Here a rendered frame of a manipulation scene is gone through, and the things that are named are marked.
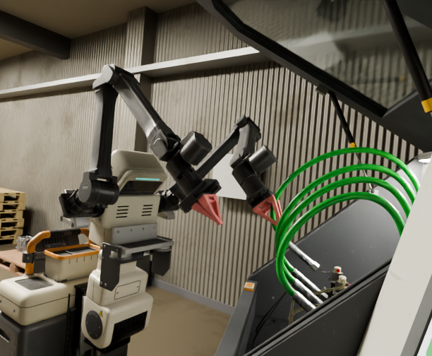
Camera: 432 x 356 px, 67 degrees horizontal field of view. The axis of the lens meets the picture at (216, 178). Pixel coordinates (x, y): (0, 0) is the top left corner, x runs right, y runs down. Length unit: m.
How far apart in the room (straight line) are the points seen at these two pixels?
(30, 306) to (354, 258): 1.20
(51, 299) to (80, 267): 0.18
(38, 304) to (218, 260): 2.11
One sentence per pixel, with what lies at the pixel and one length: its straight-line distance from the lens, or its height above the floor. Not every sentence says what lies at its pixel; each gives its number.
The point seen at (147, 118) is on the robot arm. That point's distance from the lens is 0.95.
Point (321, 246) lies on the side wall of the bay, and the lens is 1.22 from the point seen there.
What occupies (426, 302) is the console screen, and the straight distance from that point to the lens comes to 0.43.
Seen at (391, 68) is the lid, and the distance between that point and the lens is 0.92.
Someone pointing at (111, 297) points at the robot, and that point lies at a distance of 1.37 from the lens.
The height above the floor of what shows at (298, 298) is 1.11.
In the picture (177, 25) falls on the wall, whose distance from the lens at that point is 4.04.
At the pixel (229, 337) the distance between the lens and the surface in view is 0.85.
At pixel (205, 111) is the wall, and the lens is 3.45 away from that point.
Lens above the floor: 1.33
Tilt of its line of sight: 1 degrees down
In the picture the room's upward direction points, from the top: 5 degrees clockwise
